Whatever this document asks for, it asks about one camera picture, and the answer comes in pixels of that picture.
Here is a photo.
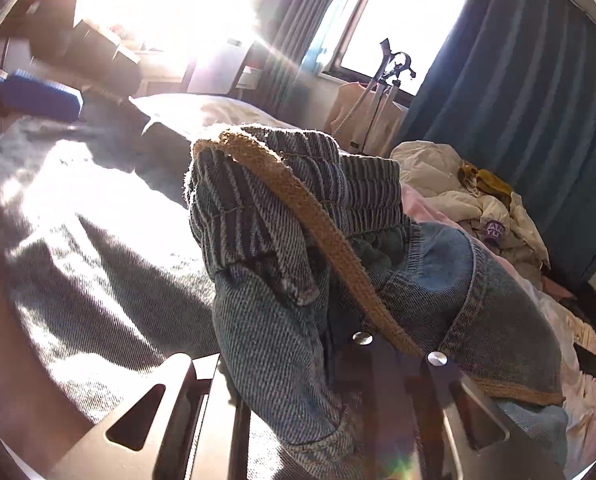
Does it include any window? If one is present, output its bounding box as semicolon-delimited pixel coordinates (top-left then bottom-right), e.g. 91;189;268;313
318;0;479;96

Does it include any mustard knit cloth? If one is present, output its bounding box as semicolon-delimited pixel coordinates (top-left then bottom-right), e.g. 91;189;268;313
458;160;514;206

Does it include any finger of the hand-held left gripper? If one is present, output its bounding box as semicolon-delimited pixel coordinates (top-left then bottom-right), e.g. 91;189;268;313
25;10;144;96
0;70;151;128

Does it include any garment steamer stand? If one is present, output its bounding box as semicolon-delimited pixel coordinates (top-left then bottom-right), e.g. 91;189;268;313
345;37;419;153

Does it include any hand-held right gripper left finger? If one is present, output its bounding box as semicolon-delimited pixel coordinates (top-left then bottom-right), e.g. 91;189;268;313
45;352;254;480

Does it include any grey curtain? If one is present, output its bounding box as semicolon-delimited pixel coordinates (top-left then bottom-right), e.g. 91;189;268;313
250;0;364;126

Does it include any white dressing table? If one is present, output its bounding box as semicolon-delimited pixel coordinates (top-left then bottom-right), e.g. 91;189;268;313
143;35;259;101

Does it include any dark blue curtain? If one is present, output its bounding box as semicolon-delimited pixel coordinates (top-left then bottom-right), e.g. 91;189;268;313
398;0;596;286

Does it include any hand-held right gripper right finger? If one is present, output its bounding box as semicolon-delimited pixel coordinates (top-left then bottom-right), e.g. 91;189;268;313
328;330;569;480

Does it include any pink blanket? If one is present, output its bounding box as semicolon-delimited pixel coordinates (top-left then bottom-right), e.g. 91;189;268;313
128;92;596;478

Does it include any pile of cream clothes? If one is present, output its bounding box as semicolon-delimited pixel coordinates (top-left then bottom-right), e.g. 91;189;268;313
390;140;551;281

